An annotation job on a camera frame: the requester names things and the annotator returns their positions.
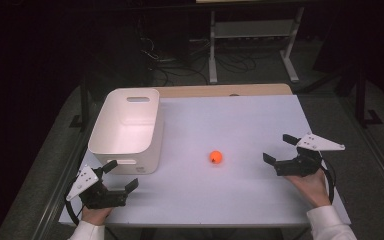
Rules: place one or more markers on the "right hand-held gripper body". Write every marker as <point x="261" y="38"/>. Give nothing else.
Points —
<point x="300" y="165"/>

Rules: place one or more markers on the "person's right hand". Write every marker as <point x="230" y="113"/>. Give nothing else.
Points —
<point x="310" y="188"/>

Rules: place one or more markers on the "white metal stand frame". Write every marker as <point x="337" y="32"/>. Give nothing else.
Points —
<point x="212" y="50"/>

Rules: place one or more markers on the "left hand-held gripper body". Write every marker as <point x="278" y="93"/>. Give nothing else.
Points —
<point x="96" y="196"/>

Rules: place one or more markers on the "person's left hand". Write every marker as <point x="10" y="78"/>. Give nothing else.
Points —
<point x="95" y="215"/>

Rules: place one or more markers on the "orange ball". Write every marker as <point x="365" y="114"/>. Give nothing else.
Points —
<point x="215" y="157"/>

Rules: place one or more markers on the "white plastic bin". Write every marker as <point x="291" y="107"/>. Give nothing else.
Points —
<point x="126" y="133"/>

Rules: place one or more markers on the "wooden table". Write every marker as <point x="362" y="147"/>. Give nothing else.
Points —
<point x="213" y="90"/>

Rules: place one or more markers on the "black metal stand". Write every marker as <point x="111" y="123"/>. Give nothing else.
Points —
<point x="84" y="100"/>
<point x="360" y="96"/>

